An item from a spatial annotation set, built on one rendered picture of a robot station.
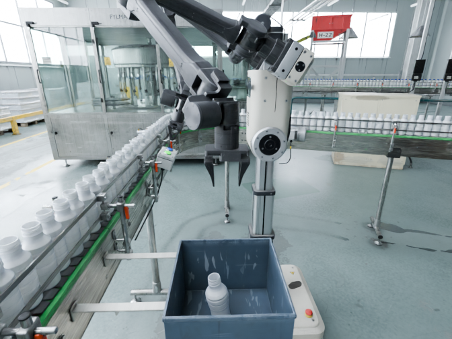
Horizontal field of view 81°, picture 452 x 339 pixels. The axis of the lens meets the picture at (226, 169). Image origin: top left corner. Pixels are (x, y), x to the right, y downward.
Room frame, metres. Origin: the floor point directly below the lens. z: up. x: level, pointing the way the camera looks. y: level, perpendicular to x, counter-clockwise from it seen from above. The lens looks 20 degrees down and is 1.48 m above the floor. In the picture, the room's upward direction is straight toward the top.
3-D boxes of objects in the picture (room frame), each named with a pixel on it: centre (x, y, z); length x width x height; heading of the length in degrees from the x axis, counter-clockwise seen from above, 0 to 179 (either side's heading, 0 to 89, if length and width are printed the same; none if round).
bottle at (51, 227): (0.57, 0.44, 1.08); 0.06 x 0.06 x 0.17
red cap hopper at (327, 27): (7.43, -2.59, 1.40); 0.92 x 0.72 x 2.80; 74
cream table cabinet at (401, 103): (4.55, -2.48, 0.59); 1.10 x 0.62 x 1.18; 74
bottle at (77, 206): (0.69, 0.45, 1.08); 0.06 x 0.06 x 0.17
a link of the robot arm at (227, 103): (0.61, 0.00, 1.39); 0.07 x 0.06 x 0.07; 132
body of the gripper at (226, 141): (0.62, 0.00, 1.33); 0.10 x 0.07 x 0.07; 92
